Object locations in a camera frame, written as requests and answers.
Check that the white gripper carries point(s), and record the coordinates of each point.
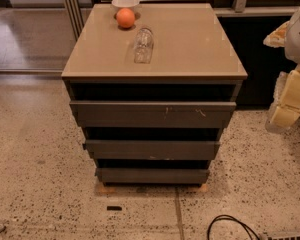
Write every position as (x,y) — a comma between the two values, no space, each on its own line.
(299,39)

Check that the grey drawer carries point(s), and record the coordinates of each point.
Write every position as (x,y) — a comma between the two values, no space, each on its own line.
(153,114)
(156,176)
(152,150)

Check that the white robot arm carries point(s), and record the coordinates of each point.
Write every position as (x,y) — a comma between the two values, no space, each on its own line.
(287,36)

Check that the grey drawer cabinet beige top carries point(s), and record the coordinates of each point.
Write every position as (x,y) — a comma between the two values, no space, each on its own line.
(192,61)

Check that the grey bottom drawer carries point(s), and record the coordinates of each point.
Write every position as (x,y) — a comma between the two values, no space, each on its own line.
(156,176)

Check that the grey top drawer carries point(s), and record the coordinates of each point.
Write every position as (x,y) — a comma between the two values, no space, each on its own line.
(153,114)

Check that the clear plastic bottle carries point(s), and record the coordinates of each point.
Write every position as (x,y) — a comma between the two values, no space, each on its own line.
(143,46)

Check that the orange fruit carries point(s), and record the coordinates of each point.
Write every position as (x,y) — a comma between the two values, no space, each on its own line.
(125,18)

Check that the small black floor object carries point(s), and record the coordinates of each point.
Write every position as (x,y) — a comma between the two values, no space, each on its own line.
(114,208)

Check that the white bowl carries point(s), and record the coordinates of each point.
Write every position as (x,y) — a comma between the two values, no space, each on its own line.
(121,4)

